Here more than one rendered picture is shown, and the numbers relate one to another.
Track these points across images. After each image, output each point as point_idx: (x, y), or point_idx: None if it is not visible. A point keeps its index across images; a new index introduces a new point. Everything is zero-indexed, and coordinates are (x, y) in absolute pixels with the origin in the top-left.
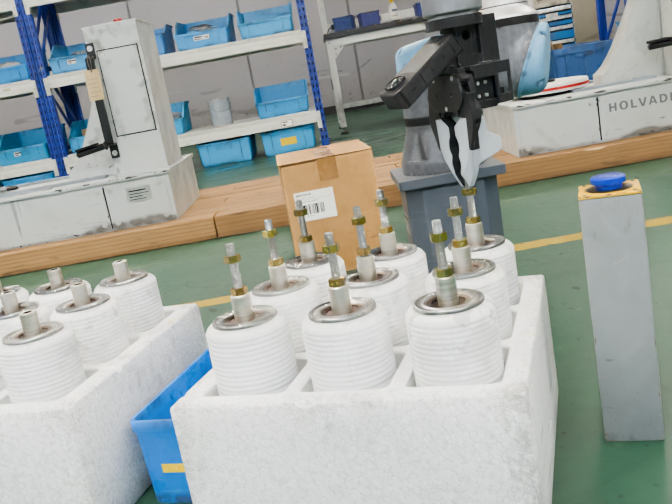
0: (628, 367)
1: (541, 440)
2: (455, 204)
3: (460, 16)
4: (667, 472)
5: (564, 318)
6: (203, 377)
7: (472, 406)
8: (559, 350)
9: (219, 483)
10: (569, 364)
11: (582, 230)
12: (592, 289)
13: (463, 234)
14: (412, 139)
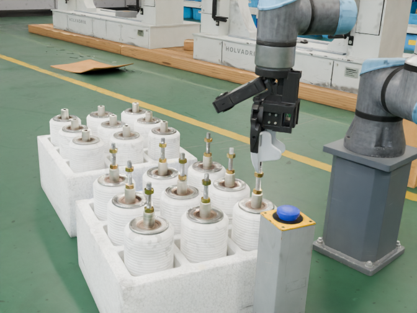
0: None
1: None
2: (205, 178)
3: (262, 70)
4: None
5: (400, 287)
6: None
7: (113, 277)
8: (350, 300)
9: (80, 242)
10: (334, 310)
11: (259, 232)
12: (256, 268)
13: (352, 196)
14: (352, 121)
